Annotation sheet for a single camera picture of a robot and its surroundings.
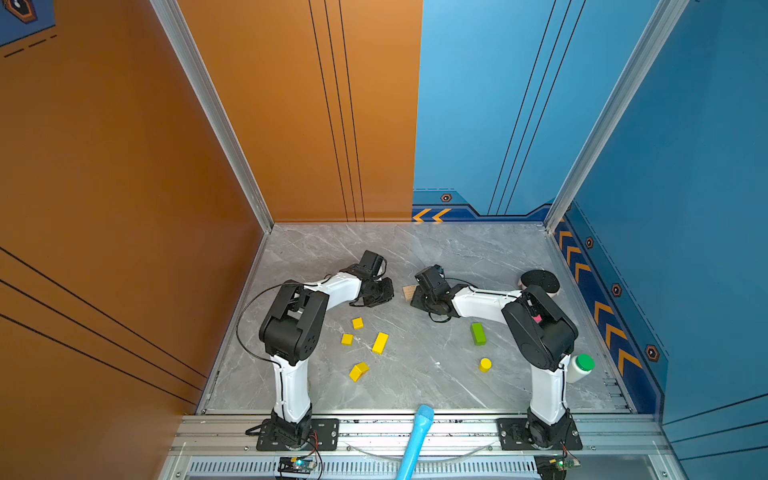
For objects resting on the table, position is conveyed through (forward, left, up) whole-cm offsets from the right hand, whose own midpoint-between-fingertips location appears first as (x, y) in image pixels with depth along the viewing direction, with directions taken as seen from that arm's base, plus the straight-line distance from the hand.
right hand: (412, 300), depth 98 cm
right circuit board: (-45, -32, -2) cm, 55 cm away
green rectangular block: (-13, -20, +1) cm, 23 cm away
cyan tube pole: (-36, -1, +3) cm, 36 cm away
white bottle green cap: (-25, -42, +8) cm, 49 cm away
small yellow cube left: (-14, +20, +1) cm, 25 cm away
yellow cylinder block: (-22, -19, +1) cm, 29 cm away
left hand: (+2, +6, +2) cm, 7 cm away
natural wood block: (+2, +1, +1) cm, 3 cm away
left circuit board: (-45, +29, -1) cm, 53 cm away
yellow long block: (-15, +10, +1) cm, 18 cm away
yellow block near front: (-23, +16, +1) cm, 28 cm away
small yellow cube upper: (-9, +17, +2) cm, 20 cm away
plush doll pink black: (+2, -43, +7) cm, 44 cm away
